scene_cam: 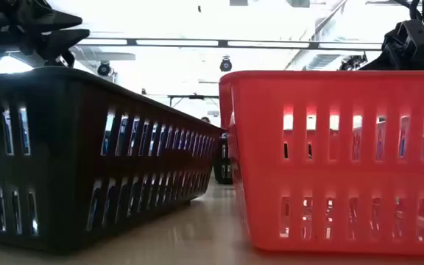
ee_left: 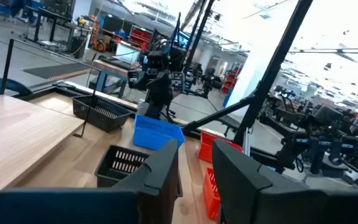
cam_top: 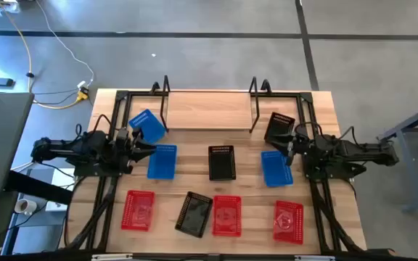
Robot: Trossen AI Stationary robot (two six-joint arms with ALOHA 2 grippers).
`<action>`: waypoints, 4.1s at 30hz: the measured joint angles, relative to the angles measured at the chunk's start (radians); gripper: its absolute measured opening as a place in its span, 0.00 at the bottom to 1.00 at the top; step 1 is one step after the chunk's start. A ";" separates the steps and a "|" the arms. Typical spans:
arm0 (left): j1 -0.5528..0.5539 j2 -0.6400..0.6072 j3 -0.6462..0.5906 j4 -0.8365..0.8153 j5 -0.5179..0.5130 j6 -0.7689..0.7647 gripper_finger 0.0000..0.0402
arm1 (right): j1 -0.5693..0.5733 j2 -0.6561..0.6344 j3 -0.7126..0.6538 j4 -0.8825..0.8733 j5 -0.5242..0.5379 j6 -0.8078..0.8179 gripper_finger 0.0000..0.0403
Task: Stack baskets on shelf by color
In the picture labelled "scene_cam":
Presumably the black ceiling spotlight cluster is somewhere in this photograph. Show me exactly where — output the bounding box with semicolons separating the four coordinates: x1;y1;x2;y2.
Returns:
339;53;368;71

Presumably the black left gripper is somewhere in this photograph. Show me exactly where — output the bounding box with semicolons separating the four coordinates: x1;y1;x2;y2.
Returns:
0;0;91;68

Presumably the large room window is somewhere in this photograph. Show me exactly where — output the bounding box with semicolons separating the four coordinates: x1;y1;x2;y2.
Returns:
0;54;35;77

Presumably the long ceiling light bar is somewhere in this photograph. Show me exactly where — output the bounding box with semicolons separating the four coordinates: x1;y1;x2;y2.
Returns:
75;36;382;52

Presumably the red slotted plastic basket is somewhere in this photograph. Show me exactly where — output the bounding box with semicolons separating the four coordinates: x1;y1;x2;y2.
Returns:
218;69;424;257

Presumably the black background rig frame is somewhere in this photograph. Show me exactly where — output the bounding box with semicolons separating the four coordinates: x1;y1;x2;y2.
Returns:
166;94;220;110

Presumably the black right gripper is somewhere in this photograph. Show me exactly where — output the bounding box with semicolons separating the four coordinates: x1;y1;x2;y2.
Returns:
358;20;424;71

